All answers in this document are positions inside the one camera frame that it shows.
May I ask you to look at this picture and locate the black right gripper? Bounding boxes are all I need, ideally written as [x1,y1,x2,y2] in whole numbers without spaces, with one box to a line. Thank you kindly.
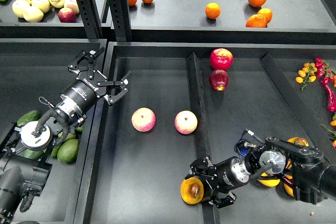
[185,156,251,209]

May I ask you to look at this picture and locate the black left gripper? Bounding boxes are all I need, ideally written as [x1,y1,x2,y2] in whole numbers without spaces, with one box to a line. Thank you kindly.
[60,47,131,113]

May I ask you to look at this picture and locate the green avocado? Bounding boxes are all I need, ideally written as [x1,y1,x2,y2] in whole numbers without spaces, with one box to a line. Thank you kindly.
[64,133,76,142]

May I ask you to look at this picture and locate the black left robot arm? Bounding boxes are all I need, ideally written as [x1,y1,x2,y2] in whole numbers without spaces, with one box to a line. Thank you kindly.
[1,47,129,223]

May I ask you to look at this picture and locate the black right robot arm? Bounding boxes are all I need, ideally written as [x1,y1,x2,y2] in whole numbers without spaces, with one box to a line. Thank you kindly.
[180,129,335,208]

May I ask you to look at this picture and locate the yellow pear middle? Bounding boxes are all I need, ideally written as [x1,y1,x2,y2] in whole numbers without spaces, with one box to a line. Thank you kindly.
[257,173,280,187]

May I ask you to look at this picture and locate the avocado far left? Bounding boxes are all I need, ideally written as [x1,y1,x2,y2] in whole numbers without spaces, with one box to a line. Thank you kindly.
[17,110,41,127]

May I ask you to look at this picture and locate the avocado large lower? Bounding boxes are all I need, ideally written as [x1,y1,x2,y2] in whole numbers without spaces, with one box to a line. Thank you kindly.
[57,138,80,163]

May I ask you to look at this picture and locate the pink apple left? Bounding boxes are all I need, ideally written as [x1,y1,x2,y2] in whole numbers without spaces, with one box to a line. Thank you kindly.
[131,108,156,132]

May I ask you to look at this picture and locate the pink apple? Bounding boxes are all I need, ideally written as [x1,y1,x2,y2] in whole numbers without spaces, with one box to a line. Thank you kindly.
[175,110,198,135]
[131,108,156,132]

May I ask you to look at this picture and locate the pink apple right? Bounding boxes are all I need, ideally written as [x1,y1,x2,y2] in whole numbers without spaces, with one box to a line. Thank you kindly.
[175,110,198,135]

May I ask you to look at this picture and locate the red apple on shelf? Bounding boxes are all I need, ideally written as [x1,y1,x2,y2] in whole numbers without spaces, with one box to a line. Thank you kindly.
[58,7,77,23]

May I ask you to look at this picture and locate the black left tray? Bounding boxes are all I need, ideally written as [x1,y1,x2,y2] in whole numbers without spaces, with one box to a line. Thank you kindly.
[1,39,107,223]

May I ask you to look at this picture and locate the black tray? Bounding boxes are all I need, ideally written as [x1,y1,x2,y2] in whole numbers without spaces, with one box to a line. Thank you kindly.
[81,42,335,223]
[1,39,107,223]

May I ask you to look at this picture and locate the pale pink peach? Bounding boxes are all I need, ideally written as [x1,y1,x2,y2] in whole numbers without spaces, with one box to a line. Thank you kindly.
[64,0,80,15]

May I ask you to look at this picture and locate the yellow apple with stem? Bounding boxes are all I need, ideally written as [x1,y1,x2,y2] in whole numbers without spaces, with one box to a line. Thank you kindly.
[49,0,66,8]

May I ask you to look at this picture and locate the black centre tray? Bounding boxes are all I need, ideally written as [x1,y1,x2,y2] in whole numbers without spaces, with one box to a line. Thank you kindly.
[81,42,335,223]

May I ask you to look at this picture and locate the yellow apple centre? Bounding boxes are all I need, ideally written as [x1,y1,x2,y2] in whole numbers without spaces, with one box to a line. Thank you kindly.
[31,0,50,14]

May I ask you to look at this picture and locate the yellow apple front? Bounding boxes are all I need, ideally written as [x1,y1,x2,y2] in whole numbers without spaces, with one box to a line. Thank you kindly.
[23,6,44,23]

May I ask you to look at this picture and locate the dark red apple lower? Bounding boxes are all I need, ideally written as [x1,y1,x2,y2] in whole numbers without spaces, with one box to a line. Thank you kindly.
[209,70,229,91]

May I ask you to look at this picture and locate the red apple upper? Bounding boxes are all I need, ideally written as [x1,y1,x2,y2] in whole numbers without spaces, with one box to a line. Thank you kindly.
[209,48,234,71]

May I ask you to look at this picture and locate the orange centre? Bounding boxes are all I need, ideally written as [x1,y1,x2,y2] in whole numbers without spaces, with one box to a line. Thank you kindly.
[205,3,221,19]

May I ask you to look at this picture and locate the orange cherry tomato bunch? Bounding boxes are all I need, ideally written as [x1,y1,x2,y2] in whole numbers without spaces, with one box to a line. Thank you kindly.
[295,62,317,91]

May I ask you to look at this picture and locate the red chili pepper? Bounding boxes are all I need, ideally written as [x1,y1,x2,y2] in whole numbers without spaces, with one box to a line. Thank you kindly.
[321,79,335,112]

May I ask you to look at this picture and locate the red cherry tomato bunch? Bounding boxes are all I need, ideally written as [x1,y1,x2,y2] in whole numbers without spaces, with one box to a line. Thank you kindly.
[314,57,335,84]

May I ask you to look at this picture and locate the orange right front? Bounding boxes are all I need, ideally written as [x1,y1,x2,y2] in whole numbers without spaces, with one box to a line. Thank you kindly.
[245,14,267,28]

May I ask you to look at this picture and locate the orange right small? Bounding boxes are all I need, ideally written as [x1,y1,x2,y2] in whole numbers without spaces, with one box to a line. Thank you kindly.
[258,8,273,23]

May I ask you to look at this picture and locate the black shelf post left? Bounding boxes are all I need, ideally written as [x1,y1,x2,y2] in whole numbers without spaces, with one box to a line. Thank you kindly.
[76,0,102,39]

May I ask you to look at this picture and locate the black shelf post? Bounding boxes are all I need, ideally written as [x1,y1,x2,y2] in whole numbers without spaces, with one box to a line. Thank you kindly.
[107,0,132,42]
[76,0,102,39]

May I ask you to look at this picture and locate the black shelf post right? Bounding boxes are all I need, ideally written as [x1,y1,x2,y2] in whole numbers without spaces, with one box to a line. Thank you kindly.
[107,0,132,42]

